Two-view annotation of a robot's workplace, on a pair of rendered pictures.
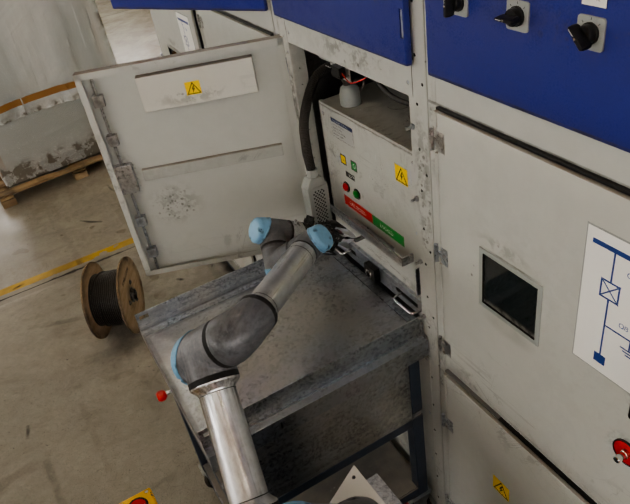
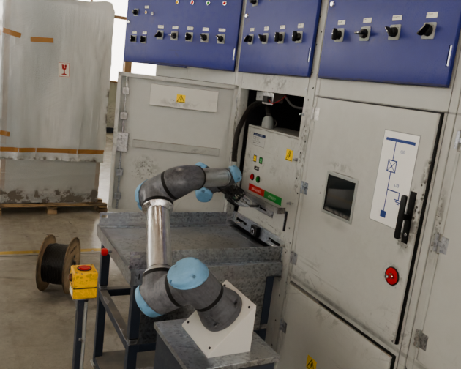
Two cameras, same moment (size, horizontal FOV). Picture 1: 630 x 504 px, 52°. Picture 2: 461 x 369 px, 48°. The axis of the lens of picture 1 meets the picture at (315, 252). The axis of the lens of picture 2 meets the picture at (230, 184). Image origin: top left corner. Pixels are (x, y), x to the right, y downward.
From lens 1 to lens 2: 0.98 m
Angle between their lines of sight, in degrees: 24
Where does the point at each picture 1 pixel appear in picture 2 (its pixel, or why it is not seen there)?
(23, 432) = not seen: outside the picture
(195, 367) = (151, 190)
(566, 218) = (375, 132)
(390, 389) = (251, 292)
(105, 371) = (34, 309)
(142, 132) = (142, 117)
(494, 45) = (353, 51)
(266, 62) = (225, 98)
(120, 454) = (29, 353)
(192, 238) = not seen: hidden behind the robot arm
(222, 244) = not seen: hidden behind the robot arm
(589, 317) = (380, 188)
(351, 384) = (230, 268)
